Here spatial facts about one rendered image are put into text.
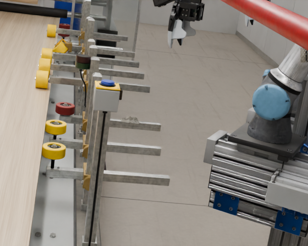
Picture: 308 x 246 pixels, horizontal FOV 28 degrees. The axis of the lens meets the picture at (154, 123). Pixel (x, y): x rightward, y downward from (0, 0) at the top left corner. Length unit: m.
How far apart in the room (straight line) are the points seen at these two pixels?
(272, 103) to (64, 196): 0.95
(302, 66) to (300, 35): 1.72
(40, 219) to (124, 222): 1.45
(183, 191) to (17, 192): 2.49
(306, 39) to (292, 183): 1.83
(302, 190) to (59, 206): 0.91
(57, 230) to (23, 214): 0.53
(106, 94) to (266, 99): 0.50
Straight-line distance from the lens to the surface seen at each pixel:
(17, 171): 1.93
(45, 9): 4.85
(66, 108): 2.57
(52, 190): 2.48
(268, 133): 2.06
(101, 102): 1.73
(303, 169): 2.07
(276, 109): 1.90
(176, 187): 4.22
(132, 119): 2.62
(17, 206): 1.71
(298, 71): 1.90
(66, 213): 2.31
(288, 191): 1.98
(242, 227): 3.85
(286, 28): 0.18
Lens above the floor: 1.66
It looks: 18 degrees down
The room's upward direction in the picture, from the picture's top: 8 degrees clockwise
